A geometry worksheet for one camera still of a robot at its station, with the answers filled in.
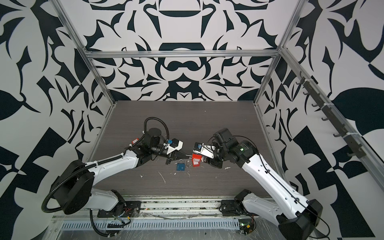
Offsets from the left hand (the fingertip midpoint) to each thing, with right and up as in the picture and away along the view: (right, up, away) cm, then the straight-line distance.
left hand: (190, 153), depth 72 cm
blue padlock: (-6, -11, +15) cm, 19 cm away
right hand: (+8, 0, 0) cm, 8 cm away
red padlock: (+3, -3, -1) cm, 4 cm away
